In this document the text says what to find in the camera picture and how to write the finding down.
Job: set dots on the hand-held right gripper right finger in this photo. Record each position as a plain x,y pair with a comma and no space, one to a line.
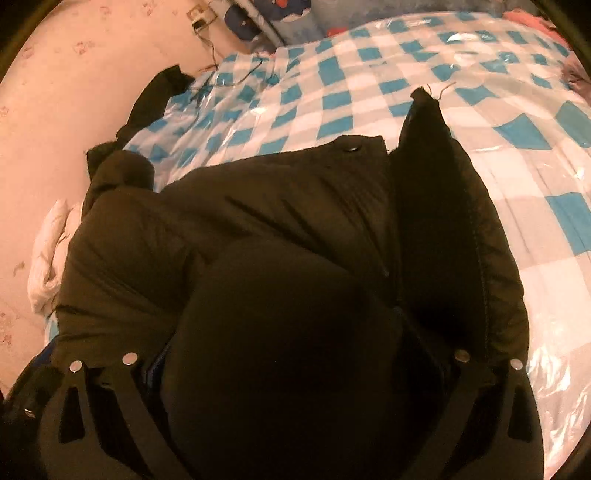
455,392

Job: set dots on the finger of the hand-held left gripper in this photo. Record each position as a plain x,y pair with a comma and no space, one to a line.
32,410

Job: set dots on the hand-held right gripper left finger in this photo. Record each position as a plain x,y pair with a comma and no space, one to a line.
134,397

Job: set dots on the dark olive puffer jacket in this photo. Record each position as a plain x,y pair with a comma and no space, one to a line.
277,207

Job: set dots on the white puffer jacket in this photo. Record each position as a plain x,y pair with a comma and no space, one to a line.
51,258

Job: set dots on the blue white checkered plastic sheet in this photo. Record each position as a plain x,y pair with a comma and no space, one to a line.
531,230

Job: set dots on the black jacket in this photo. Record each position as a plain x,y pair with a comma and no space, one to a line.
152,101

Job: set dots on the pink crumpled garment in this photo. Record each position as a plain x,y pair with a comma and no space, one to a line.
531,21

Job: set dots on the whale print curtain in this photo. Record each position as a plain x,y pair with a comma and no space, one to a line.
286,18

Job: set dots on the white wall socket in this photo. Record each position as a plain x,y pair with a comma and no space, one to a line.
201,16

